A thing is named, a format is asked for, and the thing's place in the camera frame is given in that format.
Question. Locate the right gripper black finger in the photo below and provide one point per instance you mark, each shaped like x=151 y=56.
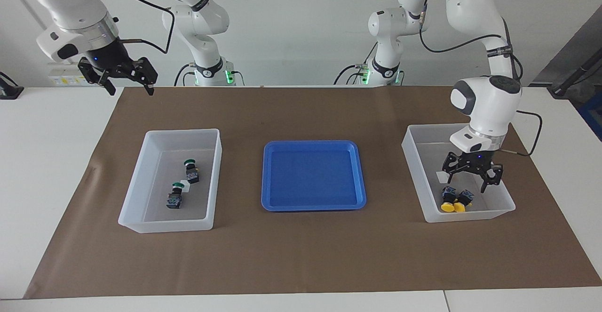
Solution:
x=148 y=74
x=96 y=72

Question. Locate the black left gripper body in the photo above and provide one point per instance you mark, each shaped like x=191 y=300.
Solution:
x=474 y=160

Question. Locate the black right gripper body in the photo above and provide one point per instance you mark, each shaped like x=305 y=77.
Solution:
x=110 y=58

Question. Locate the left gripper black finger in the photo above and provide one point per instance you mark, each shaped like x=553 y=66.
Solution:
x=495 y=173
x=450 y=167

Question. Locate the yellow push button switch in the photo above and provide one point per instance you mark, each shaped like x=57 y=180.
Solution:
x=466 y=195
x=449 y=193

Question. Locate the green push button switch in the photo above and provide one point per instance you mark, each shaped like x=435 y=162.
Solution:
x=174 y=202
x=192 y=176

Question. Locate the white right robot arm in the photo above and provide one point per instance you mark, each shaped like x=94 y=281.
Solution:
x=70 y=1

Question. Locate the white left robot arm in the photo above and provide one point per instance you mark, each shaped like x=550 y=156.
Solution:
x=489 y=100

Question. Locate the small white label sticker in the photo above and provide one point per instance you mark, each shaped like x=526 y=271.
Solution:
x=439 y=176
x=186 y=187

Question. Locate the translucent white plastic box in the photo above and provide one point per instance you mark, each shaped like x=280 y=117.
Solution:
x=164 y=225
x=463 y=217

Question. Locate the blue plastic crate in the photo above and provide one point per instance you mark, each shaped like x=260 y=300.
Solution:
x=593 y=116

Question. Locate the black tripod stand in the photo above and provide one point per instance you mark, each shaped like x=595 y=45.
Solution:
x=571 y=79

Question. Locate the blue plastic tray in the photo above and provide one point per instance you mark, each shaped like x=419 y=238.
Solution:
x=310 y=175

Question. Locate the brown paper table mat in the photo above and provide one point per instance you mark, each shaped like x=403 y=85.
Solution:
x=301 y=255

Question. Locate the white wall socket panel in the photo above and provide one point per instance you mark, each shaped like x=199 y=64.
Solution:
x=70 y=77

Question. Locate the black clamp mount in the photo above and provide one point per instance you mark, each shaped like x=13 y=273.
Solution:
x=9 y=90

